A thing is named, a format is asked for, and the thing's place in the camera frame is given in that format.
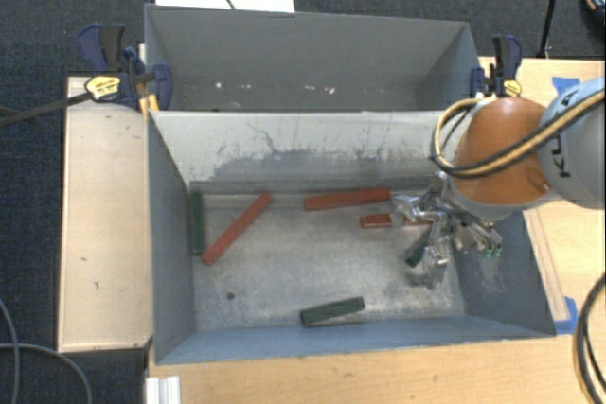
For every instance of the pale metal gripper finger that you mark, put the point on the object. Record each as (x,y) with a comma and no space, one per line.
(433,272)
(406,208)

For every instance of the dark green flat block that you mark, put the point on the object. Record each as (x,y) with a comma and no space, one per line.
(416,254)
(197,222)
(332,311)

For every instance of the red-brown flat block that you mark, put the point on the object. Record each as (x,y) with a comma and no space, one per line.
(237,229)
(376,221)
(348,199)

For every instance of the grey metal bin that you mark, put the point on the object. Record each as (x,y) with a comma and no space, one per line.
(308,260)

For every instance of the pale wood board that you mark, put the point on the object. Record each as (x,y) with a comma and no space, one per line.
(106,227)

